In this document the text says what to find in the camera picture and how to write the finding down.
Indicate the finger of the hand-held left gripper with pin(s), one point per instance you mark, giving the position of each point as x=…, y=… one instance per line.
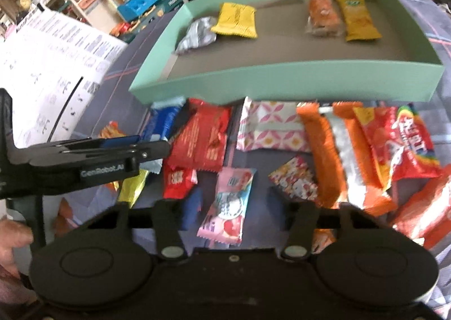
x=151, y=151
x=119, y=141

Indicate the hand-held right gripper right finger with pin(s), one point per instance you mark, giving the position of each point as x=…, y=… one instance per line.
x=301, y=225

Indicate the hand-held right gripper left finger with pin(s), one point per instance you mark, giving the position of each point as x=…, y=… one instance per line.
x=192, y=209

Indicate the orange striped snack packet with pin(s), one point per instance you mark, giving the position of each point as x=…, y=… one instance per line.
x=111, y=129

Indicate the small red snack packet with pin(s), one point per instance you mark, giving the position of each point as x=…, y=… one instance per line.
x=178, y=182

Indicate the pink blue candy packet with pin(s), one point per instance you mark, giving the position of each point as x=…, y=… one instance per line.
x=227, y=203

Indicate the yellow glossy snack packet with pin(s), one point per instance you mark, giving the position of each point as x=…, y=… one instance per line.
x=132, y=188

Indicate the cartoon print small packet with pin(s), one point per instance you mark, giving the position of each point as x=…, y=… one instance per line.
x=294, y=177

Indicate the large red snack packet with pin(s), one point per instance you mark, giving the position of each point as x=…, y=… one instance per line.
x=201, y=136

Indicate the long orange snack packet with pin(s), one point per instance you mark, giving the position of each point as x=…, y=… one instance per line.
x=322, y=151

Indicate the orange silver snack packet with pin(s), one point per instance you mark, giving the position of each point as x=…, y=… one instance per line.
x=356, y=158

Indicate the pink white patterned packet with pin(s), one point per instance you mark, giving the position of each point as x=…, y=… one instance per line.
x=271, y=126

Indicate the red orange snack packet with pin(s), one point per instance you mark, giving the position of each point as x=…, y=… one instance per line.
x=426, y=214

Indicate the red rainbow candy packet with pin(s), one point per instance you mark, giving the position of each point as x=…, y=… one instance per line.
x=398, y=143

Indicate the bright yellow snack packet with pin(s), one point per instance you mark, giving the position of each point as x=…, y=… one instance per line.
x=234, y=20

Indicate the mint green cardboard box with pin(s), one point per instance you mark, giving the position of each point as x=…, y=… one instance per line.
x=282, y=55

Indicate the clear orange cake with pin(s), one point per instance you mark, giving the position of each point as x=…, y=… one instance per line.
x=322, y=13

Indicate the mustard yellow snack packet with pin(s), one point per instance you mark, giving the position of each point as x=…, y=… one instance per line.
x=357, y=18

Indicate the person's left hand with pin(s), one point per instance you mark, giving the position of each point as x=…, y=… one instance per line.
x=14, y=235

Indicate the light blue snack packet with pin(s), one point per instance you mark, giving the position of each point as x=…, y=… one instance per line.
x=152, y=166

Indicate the small orange snack packet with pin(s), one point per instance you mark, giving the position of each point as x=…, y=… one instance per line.
x=322, y=240

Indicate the white instruction sheet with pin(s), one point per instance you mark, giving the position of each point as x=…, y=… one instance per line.
x=45, y=52

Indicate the plaid grey blue bed sheet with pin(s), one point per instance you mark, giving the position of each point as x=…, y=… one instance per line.
x=415, y=10

